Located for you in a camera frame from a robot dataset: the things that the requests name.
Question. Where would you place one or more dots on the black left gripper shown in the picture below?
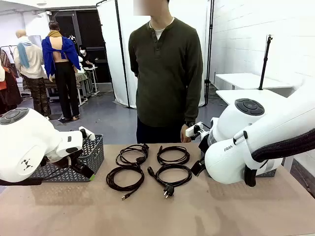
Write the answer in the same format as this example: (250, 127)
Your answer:
(78, 161)

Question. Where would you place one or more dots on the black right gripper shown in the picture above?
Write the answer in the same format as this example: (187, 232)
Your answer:
(203, 147)

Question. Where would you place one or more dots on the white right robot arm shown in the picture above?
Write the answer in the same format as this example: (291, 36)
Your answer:
(270, 127)

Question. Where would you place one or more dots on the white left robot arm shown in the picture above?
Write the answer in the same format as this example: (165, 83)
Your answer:
(24, 142)

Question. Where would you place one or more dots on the person's left hand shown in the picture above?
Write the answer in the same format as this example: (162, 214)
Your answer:
(184, 134)

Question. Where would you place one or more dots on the grey plastic lattice basket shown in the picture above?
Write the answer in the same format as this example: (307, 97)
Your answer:
(267, 174)
(96, 157)

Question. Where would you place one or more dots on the black wristwatch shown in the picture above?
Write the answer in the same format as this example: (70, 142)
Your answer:
(189, 123)

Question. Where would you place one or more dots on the person in dark green henley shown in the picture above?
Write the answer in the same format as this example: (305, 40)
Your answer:
(167, 73)

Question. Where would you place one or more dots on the white table with tripod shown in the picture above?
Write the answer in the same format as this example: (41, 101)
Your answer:
(246, 79)

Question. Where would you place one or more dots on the small white background desk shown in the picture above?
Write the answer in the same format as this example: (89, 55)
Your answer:
(93, 67)

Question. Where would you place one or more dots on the white humanoid figure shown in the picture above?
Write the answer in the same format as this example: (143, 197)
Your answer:
(80, 61)

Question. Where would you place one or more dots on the mannequin with blue shirt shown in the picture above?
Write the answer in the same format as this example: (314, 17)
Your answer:
(49, 54)

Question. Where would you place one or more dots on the black tripod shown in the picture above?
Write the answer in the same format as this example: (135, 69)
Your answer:
(265, 61)

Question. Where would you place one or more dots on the mannequin with cream sweater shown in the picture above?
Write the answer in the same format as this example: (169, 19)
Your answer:
(32, 59)

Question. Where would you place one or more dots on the dark glass doorway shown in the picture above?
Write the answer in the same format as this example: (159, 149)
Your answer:
(91, 29)

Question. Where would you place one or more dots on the black backdrop stand pole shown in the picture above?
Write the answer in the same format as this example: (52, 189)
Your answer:
(118, 24)

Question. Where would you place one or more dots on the black light stand pole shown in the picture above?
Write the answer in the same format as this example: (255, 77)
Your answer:
(211, 14)

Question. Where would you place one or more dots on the white backdrop screen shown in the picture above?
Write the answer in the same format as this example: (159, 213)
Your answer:
(108, 19)

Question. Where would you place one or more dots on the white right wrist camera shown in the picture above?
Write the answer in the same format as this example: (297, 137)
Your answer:
(190, 131)

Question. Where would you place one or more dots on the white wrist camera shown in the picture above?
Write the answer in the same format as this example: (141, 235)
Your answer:
(190, 131)
(89, 136)

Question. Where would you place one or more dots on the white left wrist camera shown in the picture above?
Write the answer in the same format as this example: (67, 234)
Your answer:
(89, 136)

